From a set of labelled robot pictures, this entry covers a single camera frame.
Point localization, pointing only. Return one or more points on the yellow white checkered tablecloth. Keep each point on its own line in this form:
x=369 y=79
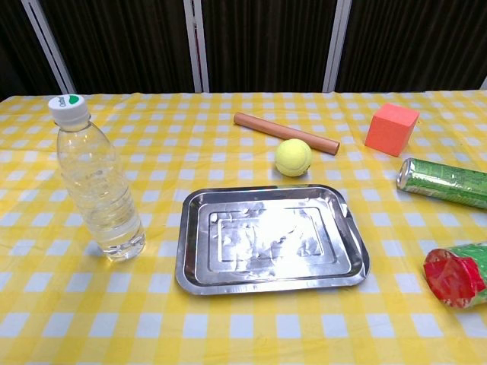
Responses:
x=243 y=331

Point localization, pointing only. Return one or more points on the yellow tennis ball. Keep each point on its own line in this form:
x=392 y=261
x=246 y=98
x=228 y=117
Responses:
x=293 y=157

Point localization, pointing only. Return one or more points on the green canister with red lid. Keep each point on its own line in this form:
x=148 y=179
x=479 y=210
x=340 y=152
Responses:
x=452 y=279

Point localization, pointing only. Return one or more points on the rectangular metal tray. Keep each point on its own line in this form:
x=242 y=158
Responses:
x=266 y=235

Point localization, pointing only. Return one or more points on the brown wooden rod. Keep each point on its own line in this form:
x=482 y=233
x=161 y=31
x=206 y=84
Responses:
x=274 y=130

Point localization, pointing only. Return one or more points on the slim green drink can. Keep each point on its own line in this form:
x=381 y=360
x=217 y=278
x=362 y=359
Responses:
x=445 y=181

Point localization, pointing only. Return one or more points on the orange foam cube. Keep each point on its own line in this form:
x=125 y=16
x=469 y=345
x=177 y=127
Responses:
x=386 y=133

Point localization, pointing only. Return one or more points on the transparent plastic water bottle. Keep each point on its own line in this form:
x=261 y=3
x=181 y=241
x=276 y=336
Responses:
x=99 y=190

